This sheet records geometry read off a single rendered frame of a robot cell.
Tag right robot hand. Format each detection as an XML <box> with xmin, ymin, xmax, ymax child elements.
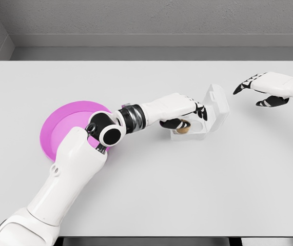
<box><xmin>232</xmin><ymin>72</ymin><xmax>293</xmax><ymax>108</ymax></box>

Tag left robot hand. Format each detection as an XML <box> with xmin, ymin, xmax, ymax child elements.
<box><xmin>155</xmin><ymin>93</ymin><xmax>208</xmax><ymax>130</ymax></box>

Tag brown egg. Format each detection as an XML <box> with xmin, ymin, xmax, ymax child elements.
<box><xmin>175</xmin><ymin>118</ymin><xmax>191</xmax><ymax>134</ymax></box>

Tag clear plastic egg box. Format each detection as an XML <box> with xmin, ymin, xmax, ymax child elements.
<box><xmin>169</xmin><ymin>83</ymin><xmax>231</xmax><ymax>141</ymax></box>

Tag pink round plate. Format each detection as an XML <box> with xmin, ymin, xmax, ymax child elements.
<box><xmin>40</xmin><ymin>100</ymin><xmax>113</xmax><ymax>163</ymax></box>

